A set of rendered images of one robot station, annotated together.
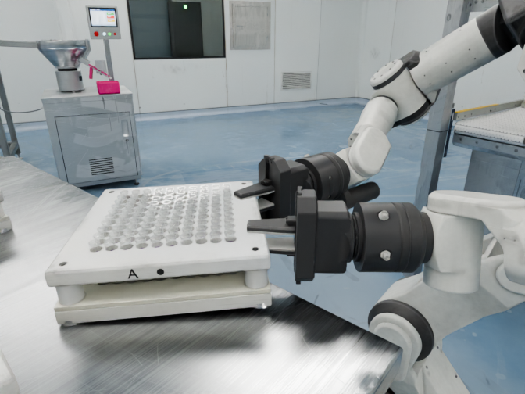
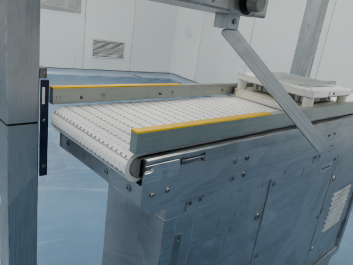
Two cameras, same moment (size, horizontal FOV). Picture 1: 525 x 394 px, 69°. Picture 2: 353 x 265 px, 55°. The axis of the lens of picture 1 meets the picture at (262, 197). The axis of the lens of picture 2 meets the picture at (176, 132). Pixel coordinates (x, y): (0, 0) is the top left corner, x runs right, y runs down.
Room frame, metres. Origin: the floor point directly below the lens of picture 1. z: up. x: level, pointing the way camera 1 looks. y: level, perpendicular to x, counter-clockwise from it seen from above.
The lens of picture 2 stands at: (0.89, -0.92, 1.03)
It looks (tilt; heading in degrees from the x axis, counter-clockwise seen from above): 18 degrees down; 350
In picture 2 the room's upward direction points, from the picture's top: 8 degrees clockwise
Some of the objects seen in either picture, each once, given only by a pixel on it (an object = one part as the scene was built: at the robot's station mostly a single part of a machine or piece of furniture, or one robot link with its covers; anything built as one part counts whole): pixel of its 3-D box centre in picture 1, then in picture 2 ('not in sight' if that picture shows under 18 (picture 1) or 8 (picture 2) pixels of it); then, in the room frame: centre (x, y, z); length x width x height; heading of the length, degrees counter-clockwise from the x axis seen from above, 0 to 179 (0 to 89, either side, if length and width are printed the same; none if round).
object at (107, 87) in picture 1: (108, 87); not in sight; (3.04, 1.18, 0.80); 0.16 x 0.12 x 0.09; 115
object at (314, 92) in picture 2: not in sight; (293, 83); (1.84, -1.41, 0.91); 0.25 x 0.24 x 0.02; 35
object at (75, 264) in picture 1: (172, 222); not in sight; (0.48, 0.13, 0.93); 0.25 x 0.24 x 0.02; 6
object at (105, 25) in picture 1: (107, 48); not in sight; (3.37, 1.27, 1.07); 0.23 x 0.10 x 0.62; 115
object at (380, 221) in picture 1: (342, 238); not in sight; (0.43, -0.10, 0.93); 0.12 x 0.10 x 0.13; 88
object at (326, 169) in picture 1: (294, 185); not in sight; (0.61, -0.06, 0.93); 0.12 x 0.10 x 0.13; 128
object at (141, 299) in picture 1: (176, 252); not in sight; (0.48, 0.12, 0.88); 0.24 x 0.24 x 0.02; 6
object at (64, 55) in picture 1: (76, 66); not in sight; (3.18, 1.46, 0.95); 0.49 x 0.36 x 0.37; 115
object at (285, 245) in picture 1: (271, 248); not in sight; (0.43, -0.01, 0.91); 0.06 x 0.03 x 0.02; 88
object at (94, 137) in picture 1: (94, 137); not in sight; (3.15, 1.40, 0.38); 0.63 x 0.57 x 0.76; 115
